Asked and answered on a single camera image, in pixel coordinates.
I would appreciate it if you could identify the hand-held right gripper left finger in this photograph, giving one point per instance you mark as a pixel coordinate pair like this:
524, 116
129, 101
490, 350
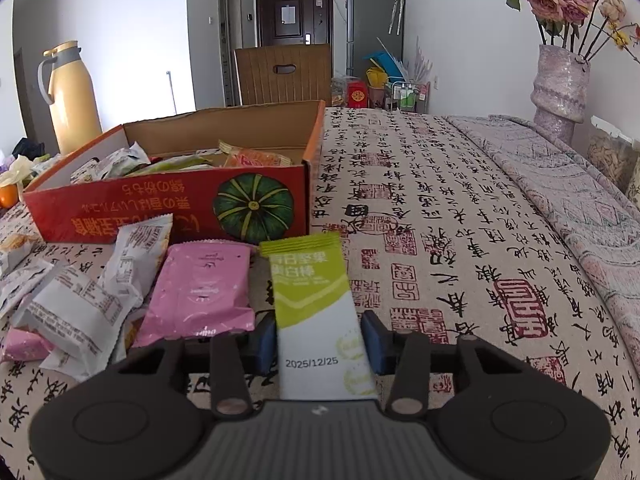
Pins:
266, 347

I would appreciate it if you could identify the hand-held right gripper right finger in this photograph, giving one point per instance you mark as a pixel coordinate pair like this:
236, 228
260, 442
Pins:
374, 342

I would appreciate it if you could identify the green white long snack packet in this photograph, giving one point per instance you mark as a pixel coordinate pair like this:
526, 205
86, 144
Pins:
312, 305
175, 163

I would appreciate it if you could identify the pink snack packet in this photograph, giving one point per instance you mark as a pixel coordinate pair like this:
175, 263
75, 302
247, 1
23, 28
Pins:
25, 345
197, 290

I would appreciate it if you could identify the red cardboard box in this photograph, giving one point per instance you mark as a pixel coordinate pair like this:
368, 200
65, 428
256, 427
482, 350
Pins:
165, 210

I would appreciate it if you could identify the white cracker snack packet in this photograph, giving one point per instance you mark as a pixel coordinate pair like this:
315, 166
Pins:
12, 247

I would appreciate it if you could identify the orange snack packet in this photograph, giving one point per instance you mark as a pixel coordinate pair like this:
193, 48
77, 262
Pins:
255, 157

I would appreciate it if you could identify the grey patterned cloth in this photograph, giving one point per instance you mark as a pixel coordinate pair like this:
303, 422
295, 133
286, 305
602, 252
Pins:
575, 200

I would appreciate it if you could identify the red gift box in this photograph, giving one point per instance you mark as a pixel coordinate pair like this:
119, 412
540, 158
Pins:
357, 94

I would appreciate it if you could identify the yellow bag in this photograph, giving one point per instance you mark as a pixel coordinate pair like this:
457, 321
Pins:
376, 76

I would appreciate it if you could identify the grey mop pole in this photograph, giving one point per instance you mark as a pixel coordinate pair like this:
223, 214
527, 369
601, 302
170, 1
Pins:
171, 92

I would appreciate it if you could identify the blue plastic dustpan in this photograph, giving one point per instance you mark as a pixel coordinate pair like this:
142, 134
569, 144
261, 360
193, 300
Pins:
380, 61

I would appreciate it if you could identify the white pampas decoration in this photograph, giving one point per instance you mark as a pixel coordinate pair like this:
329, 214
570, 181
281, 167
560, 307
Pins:
417, 62

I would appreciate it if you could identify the orange fruit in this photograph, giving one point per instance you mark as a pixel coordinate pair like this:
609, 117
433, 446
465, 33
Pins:
7, 196

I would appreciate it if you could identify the clear storage jar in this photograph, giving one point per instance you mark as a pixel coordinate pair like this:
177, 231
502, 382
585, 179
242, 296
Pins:
607, 152

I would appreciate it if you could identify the grey refrigerator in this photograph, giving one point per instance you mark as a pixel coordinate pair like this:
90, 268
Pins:
372, 35

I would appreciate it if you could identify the yellow thermos jug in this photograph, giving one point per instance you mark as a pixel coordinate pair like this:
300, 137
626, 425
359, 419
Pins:
75, 105

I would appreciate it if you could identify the black bag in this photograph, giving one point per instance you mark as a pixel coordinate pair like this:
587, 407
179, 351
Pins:
29, 147

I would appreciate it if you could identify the pink glitter vase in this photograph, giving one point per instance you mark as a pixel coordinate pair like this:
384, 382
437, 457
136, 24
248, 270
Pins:
560, 90

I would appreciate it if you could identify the dark brown door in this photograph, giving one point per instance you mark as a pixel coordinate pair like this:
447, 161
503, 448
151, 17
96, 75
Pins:
292, 15

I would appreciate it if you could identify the white folded umbrella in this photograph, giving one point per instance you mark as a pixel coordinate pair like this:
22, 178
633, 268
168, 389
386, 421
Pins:
397, 2

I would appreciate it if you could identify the dried rose bouquet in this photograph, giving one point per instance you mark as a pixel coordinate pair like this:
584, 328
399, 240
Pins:
565, 2

